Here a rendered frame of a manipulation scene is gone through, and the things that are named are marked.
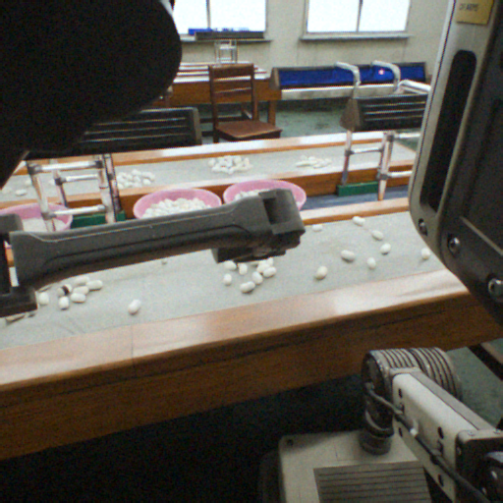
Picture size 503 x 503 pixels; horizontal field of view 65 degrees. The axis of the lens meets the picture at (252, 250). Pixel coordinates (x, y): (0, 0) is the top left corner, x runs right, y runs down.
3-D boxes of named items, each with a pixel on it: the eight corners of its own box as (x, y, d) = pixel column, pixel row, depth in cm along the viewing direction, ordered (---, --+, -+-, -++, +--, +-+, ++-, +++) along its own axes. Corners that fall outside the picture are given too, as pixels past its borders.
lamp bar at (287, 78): (428, 83, 151) (433, 62, 148) (274, 91, 137) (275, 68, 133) (416, 80, 158) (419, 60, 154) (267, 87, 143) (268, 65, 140)
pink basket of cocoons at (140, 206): (239, 235, 125) (238, 207, 120) (161, 263, 111) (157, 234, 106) (195, 206, 143) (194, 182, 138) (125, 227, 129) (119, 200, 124)
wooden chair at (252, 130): (238, 195, 318) (236, 72, 270) (212, 179, 348) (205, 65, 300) (282, 183, 339) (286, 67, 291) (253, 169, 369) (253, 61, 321)
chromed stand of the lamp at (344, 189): (384, 191, 155) (408, 66, 131) (337, 196, 150) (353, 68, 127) (360, 174, 170) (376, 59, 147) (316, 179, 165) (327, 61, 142)
